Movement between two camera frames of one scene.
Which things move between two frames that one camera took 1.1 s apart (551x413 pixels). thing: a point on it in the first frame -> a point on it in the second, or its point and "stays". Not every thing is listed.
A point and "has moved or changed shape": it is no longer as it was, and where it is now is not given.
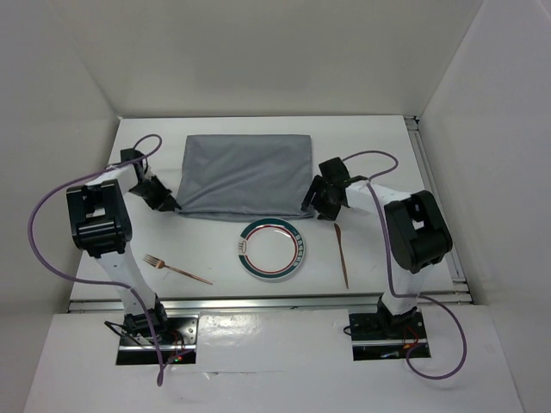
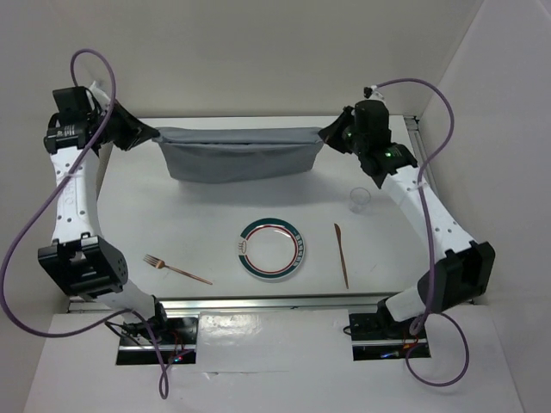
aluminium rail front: [268, 304] stays
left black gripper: [164, 200] -> [134, 132]
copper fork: [157, 263] stays
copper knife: [341, 251] stays
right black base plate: [369, 341] stays
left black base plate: [181, 347] stays
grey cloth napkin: [247, 176] has moved or changed shape
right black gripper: [327, 212] -> [331, 134]
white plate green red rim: [271, 248] stays
